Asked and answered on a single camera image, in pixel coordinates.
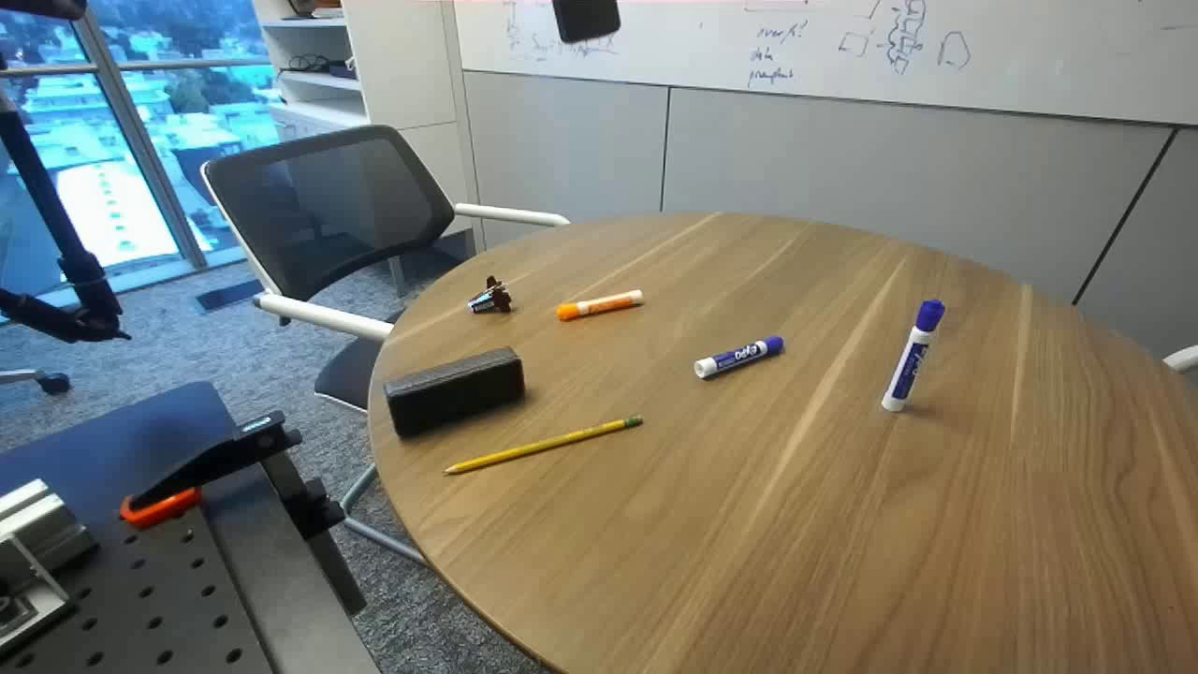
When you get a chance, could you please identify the metal staple remover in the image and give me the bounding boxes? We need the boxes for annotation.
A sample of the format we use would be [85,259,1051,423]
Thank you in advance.
[465,272,517,317]

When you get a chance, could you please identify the black mesh office chair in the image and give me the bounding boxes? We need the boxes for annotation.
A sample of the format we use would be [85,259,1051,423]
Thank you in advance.
[199,123,573,564]

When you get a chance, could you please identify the white wall shelf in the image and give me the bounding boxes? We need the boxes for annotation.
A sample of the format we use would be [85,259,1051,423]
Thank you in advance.
[250,0,375,133]

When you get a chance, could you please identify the blue white marker lying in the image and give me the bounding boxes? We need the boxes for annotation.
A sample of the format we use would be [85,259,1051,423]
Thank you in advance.
[689,335,792,385]

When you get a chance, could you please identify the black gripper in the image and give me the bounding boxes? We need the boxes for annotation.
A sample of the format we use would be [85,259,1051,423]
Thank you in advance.
[550,0,626,45]

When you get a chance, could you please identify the whiteboard with blue writing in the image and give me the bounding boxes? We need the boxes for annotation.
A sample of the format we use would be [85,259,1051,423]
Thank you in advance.
[451,0,1198,133]

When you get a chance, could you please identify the black whiteboard eraser block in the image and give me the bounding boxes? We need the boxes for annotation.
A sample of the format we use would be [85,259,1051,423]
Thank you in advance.
[384,344,528,441]

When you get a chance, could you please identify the orange highlighter marker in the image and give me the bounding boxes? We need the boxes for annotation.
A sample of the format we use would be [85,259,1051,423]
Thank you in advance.
[553,286,649,326]

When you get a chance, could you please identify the black clamp with orange handle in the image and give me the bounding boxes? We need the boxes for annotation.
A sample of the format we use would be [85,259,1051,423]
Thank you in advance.
[115,408,372,617]

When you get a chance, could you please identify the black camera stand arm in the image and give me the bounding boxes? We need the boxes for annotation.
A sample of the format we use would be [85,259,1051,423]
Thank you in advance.
[0,0,134,347]

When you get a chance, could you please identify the blue white marker standing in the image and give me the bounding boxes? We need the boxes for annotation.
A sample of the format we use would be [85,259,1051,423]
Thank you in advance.
[879,296,946,416]

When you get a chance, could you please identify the yellow pencil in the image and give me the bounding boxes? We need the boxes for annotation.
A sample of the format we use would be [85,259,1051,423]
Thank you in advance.
[442,416,649,480]

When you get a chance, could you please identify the black perforated mounting table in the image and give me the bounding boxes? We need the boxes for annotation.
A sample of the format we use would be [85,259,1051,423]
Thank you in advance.
[0,378,384,674]

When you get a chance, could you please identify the silver aluminium bracket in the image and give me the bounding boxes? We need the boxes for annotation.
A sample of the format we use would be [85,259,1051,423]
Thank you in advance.
[0,480,103,657]

